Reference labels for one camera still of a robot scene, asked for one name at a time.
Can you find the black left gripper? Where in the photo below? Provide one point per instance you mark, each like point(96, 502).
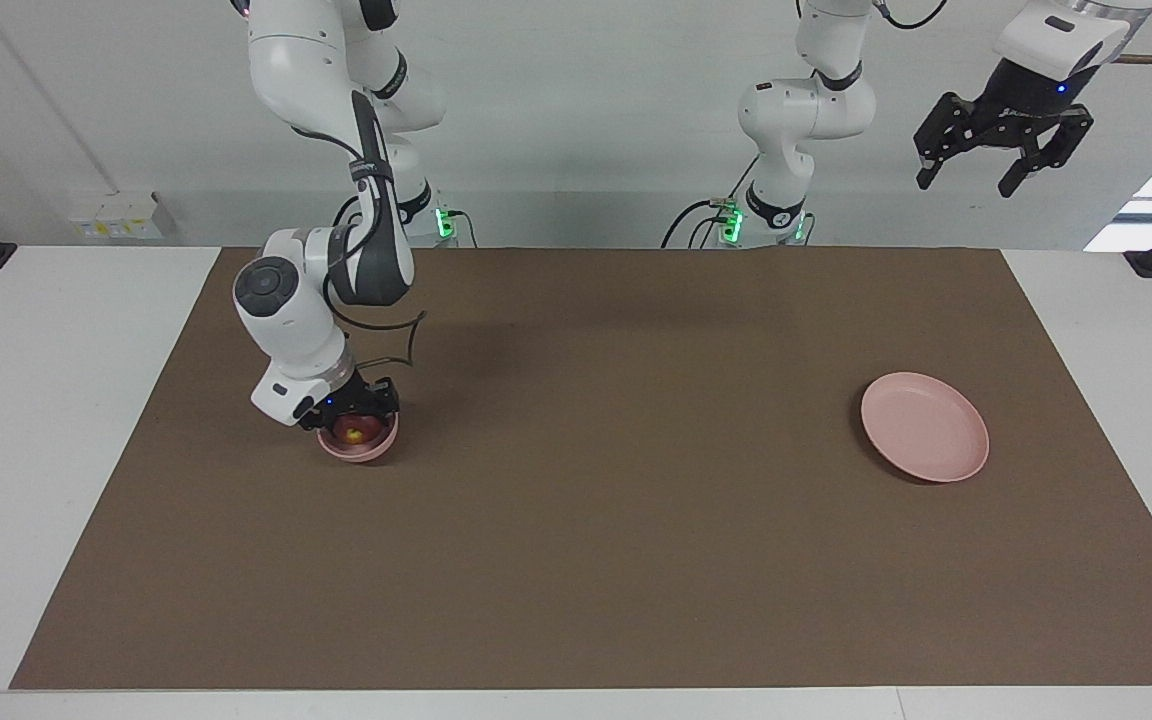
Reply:
point(1031, 95)

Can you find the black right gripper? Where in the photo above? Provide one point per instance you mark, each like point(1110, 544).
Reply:
point(361, 398)

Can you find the dark red apple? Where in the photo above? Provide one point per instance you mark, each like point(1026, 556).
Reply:
point(358, 432)

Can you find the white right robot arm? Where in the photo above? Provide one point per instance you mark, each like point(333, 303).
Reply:
point(296, 310)

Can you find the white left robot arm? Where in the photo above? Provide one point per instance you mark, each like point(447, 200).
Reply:
point(806, 110)

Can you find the pink bowl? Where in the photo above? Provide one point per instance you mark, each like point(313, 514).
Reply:
point(356, 455)

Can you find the pink plate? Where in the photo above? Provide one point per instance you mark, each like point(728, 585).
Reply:
point(926, 430)

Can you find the brown table mat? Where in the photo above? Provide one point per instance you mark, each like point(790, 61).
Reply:
point(576, 500)

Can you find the white wall socket strip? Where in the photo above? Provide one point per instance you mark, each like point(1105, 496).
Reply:
point(111, 228)

